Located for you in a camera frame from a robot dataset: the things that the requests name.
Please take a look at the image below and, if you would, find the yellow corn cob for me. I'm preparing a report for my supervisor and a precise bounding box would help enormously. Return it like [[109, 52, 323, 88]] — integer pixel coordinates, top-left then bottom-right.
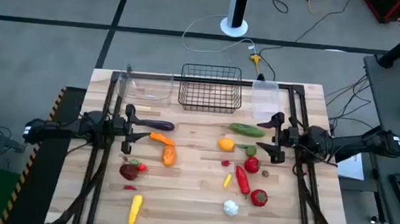
[[127, 193, 144, 224]]

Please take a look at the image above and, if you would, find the small orange-red leafy fruit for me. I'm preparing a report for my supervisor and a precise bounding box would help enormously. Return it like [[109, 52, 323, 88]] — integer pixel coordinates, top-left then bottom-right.
[[128, 158, 149, 173]]

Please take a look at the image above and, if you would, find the grey side desk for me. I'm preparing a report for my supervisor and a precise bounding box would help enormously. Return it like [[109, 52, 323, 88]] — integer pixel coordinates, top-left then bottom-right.
[[351, 53, 400, 224]]

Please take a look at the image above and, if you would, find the white floor cable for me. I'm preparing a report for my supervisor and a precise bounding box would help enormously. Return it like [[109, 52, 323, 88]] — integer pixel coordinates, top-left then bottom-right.
[[180, 11, 260, 57]]

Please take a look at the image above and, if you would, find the long orange pepper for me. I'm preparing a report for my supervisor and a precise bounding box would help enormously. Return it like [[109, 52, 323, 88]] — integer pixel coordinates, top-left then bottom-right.
[[148, 132, 177, 147]]

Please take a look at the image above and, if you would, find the hazard striped black mat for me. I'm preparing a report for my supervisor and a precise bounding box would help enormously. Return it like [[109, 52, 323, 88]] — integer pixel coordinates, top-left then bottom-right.
[[0, 81, 88, 224]]

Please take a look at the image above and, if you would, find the black cable bundle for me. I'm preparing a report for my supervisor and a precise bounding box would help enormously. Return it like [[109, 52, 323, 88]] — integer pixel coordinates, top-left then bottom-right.
[[321, 71, 379, 141]]

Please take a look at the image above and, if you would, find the yellow lemon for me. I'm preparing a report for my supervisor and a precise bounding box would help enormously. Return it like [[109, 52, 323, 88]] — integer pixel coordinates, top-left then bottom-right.
[[217, 137, 237, 153]]

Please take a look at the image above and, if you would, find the red and black box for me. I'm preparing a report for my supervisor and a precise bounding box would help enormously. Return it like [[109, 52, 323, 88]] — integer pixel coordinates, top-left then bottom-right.
[[359, 0, 400, 26]]

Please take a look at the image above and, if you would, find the yellow power plug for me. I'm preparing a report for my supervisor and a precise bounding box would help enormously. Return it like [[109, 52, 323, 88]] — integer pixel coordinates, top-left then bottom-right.
[[248, 53, 262, 74]]

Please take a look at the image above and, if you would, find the dark red fruit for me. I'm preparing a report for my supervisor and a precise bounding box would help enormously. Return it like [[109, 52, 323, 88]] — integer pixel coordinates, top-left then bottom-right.
[[118, 162, 140, 182]]

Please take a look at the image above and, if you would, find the small yellow pepper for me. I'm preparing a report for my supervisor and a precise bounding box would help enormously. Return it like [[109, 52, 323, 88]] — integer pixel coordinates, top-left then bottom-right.
[[222, 173, 233, 190]]

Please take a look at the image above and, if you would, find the black wire basket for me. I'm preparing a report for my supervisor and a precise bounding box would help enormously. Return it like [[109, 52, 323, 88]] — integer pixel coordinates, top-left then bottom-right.
[[177, 62, 246, 115]]

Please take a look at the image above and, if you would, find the red strawberry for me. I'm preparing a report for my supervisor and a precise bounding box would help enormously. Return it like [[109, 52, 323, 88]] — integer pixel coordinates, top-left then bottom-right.
[[249, 188, 270, 208]]

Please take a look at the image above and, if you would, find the purple eggplant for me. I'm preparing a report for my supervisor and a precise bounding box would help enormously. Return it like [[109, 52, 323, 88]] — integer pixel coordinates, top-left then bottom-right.
[[140, 118, 176, 132]]

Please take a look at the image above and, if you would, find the long black floor cable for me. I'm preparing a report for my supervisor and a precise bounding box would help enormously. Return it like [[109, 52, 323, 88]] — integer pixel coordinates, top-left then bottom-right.
[[255, 0, 354, 88]]

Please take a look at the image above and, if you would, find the white paper sheet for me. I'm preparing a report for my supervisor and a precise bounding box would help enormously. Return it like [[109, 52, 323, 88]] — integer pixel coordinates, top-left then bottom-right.
[[336, 151, 367, 181]]

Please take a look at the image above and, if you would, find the orange bumpy vegetable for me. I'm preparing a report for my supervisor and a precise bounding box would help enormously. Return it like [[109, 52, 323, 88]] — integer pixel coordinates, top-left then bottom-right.
[[160, 143, 178, 168]]

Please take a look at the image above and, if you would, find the white pole stand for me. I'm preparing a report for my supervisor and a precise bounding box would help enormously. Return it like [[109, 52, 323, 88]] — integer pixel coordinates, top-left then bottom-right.
[[219, 0, 252, 39]]

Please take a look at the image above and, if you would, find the white garlic bulb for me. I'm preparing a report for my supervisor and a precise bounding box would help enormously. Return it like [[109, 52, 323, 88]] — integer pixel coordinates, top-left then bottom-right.
[[222, 198, 240, 218]]

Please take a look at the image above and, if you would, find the green cucumber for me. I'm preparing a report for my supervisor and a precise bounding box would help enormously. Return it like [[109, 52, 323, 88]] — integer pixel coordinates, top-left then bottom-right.
[[229, 122, 267, 138]]

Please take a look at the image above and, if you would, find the long red pepper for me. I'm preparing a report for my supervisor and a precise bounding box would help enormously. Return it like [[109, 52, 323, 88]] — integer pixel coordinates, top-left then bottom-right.
[[232, 164, 253, 198]]

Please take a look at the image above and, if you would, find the green lime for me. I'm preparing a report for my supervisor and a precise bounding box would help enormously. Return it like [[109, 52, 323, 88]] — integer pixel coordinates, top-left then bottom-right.
[[245, 144, 258, 158]]

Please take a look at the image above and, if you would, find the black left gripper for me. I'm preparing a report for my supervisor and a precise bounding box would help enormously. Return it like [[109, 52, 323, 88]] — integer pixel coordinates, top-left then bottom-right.
[[109, 102, 153, 157]]

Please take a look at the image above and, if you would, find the large clear plastic bin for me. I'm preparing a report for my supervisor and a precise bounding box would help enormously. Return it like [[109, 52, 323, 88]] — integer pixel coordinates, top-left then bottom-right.
[[113, 66, 175, 109]]

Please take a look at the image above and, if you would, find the small clear plastic container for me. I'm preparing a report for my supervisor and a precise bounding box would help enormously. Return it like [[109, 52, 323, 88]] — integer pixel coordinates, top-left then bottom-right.
[[249, 79, 284, 122]]

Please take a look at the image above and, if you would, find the yellow floor cable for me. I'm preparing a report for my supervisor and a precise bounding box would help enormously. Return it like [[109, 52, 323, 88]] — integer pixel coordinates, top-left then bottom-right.
[[304, 0, 334, 16]]

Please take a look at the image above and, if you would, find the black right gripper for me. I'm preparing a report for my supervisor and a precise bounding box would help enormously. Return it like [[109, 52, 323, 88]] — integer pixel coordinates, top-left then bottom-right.
[[253, 110, 303, 166]]

